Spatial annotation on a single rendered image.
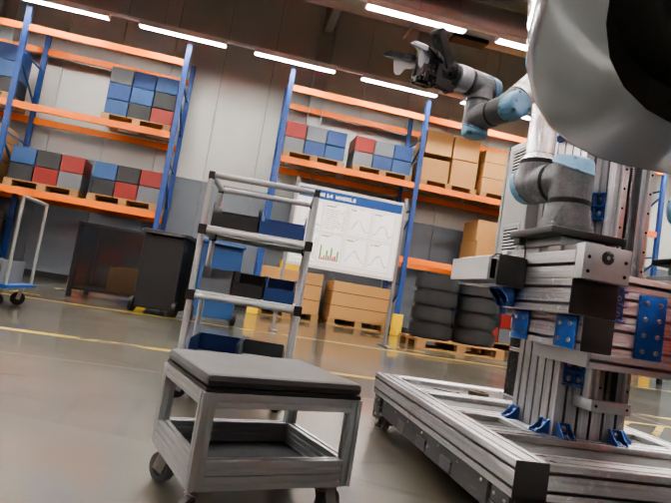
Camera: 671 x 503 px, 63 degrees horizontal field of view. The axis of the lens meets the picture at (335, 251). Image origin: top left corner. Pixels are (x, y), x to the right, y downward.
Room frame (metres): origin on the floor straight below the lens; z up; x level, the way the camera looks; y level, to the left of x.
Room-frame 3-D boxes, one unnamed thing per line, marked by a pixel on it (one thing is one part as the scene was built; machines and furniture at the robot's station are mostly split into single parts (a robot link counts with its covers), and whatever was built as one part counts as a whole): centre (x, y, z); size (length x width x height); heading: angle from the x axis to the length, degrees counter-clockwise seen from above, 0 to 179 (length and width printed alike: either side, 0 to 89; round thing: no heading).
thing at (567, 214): (1.56, -0.64, 0.87); 0.15 x 0.15 x 0.10
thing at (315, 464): (1.43, 0.14, 0.17); 0.43 x 0.36 x 0.34; 120
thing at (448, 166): (11.23, -2.57, 2.30); 8.30 x 1.23 x 4.60; 100
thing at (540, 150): (1.68, -0.58, 1.19); 0.15 x 0.12 x 0.55; 25
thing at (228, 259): (6.75, 1.38, 0.49); 0.64 x 0.54 x 0.97; 17
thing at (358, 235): (6.99, -0.10, 0.98); 1.50 x 0.50 x 1.95; 100
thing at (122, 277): (7.58, 2.76, 0.49); 1.26 x 0.85 x 0.97; 98
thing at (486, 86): (1.57, -0.34, 1.21); 0.11 x 0.08 x 0.09; 115
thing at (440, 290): (8.50, -1.96, 0.55); 1.40 x 0.80 x 1.09; 102
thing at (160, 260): (6.64, 1.98, 0.49); 0.64 x 0.54 x 0.97; 0
